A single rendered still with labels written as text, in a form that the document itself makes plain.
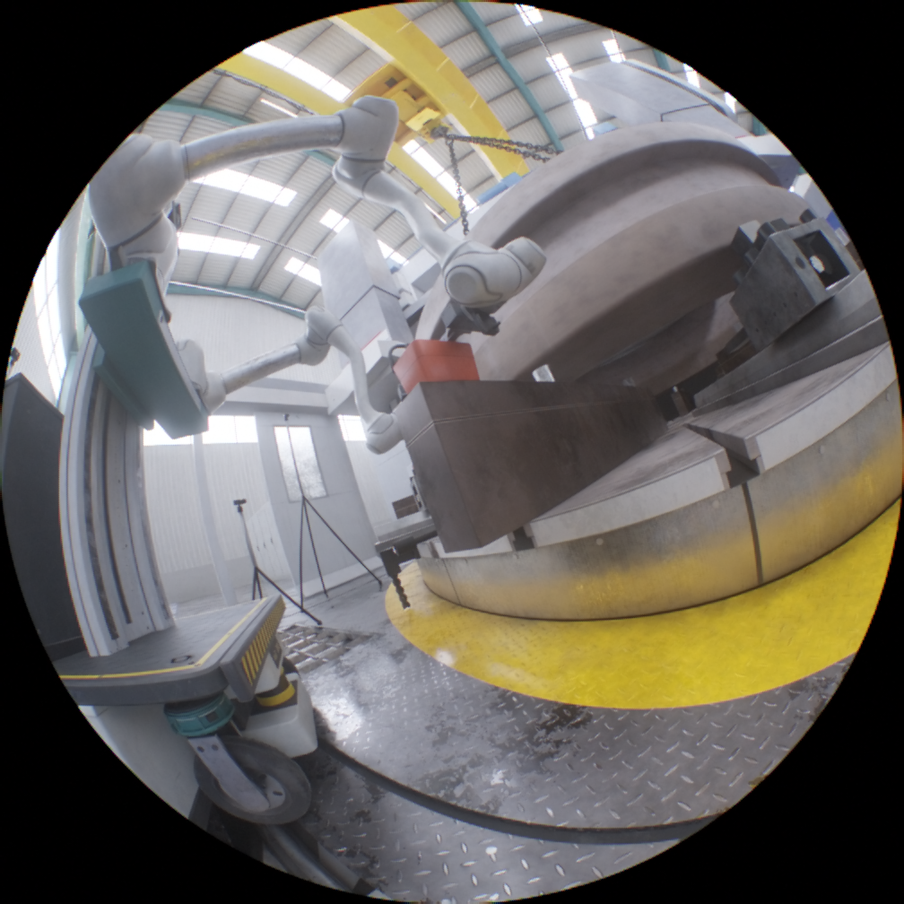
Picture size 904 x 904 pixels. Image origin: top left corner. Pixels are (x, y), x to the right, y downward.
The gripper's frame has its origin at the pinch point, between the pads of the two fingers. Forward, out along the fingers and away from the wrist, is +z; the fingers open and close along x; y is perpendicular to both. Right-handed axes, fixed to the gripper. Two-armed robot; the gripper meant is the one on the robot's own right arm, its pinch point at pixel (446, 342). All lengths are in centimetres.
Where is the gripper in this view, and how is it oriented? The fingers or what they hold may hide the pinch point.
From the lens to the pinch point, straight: 87.3
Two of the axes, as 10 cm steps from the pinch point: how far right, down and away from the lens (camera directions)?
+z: -5.4, 3.6, 7.6
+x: -7.7, 1.7, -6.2
